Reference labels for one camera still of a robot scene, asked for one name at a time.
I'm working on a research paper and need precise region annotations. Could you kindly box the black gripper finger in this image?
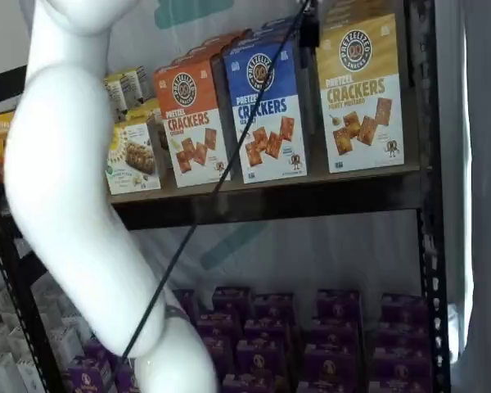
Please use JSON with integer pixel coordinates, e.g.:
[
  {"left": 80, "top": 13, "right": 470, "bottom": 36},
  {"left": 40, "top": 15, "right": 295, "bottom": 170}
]
[{"left": 300, "top": 11, "right": 322, "bottom": 49}]

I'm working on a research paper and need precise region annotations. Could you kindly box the yellow and white cracker box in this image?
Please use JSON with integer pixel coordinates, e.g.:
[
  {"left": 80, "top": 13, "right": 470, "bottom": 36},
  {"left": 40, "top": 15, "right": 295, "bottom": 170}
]
[
  {"left": 313, "top": 11, "right": 406, "bottom": 174},
  {"left": 321, "top": 0, "right": 396, "bottom": 26}
]

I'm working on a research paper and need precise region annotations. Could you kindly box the orange and white cracker box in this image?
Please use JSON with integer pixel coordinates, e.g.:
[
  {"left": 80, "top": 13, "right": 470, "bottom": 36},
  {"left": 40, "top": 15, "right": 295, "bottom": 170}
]
[
  {"left": 169, "top": 40, "right": 232, "bottom": 67},
  {"left": 153, "top": 55, "right": 232, "bottom": 189},
  {"left": 200, "top": 27, "right": 255, "bottom": 49}
]

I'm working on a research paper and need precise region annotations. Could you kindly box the brown wooden shelf board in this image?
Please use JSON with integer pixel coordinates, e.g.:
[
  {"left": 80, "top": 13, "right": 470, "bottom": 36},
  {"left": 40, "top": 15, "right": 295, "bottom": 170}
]
[{"left": 108, "top": 161, "right": 433, "bottom": 206}]

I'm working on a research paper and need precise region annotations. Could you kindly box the white box with dark crackers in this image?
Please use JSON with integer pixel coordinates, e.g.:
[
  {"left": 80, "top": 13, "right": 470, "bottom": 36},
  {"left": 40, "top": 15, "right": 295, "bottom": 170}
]
[
  {"left": 137, "top": 65, "right": 155, "bottom": 102},
  {"left": 104, "top": 75, "right": 126, "bottom": 120},
  {"left": 120, "top": 69, "right": 144, "bottom": 108}
]

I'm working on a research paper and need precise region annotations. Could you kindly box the yellow white snack bar box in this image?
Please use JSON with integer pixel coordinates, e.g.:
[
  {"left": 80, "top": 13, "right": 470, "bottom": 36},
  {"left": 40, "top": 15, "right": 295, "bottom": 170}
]
[
  {"left": 124, "top": 97, "right": 161, "bottom": 124},
  {"left": 105, "top": 110, "right": 164, "bottom": 197}
]

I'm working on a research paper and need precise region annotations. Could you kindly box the black metal shelf rack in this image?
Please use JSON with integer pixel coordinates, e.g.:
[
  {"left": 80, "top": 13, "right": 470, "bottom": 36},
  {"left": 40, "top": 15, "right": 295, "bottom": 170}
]
[{"left": 0, "top": 0, "right": 453, "bottom": 393}]

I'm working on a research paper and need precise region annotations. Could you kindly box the purple snack box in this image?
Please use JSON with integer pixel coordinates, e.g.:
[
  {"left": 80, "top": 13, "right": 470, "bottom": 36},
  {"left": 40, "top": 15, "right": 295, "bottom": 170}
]
[
  {"left": 116, "top": 359, "right": 143, "bottom": 393},
  {"left": 223, "top": 374, "right": 287, "bottom": 393},
  {"left": 206, "top": 337, "right": 238, "bottom": 373},
  {"left": 310, "top": 321, "right": 363, "bottom": 349},
  {"left": 370, "top": 346, "right": 433, "bottom": 393},
  {"left": 382, "top": 292, "right": 430, "bottom": 328},
  {"left": 173, "top": 288, "right": 197, "bottom": 324},
  {"left": 253, "top": 292, "right": 295, "bottom": 324},
  {"left": 298, "top": 380, "right": 365, "bottom": 393},
  {"left": 314, "top": 289, "right": 362, "bottom": 324},
  {"left": 67, "top": 355, "right": 116, "bottom": 393},
  {"left": 83, "top": 337, "right": 119, "bottom": 362},
  {"left": 376, "top": 323, "right": 430, "bottom": 353},
  {"left": 196, "top": 313, "right": 245, "bottom": 341},
  {"left": 243, "top": 318, "right": 294, "bottom": 343},
  {"left": 235, "top": 338, "right": 290, "bottom": 380},
  {"left": 304, "top": 343, "right": 367, "bottom": 384},
  {"left": 212, "top": 286, "right": 253, "bottom": 316}
]

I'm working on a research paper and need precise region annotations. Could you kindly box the small white box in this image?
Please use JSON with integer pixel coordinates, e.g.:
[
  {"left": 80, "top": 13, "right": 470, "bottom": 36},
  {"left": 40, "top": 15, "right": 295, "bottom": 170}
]
[
  {"left": 0, "top": 351, "right": 24, "bottom": 393},
  {"left": 16, "top": 355, "right": 47, "bottom": 393},
  {"left": 6, "top": 325, "right": 38, "bottom": 361},
  {"left": 44, "top": 321, "right": 86, "bottom": 361}
]

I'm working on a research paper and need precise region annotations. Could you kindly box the teal tape strip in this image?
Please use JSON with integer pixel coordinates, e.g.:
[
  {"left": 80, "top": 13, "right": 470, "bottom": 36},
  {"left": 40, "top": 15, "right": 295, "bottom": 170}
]
[{"left": 199, "top": 223, "right": 268, "bottom": 270}]

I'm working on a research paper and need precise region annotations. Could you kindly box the black cable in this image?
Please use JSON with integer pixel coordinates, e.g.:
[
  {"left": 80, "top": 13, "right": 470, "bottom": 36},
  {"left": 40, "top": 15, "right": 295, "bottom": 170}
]
[{"left": 120, "top": 0, "right": 314, "bottom": 364}]

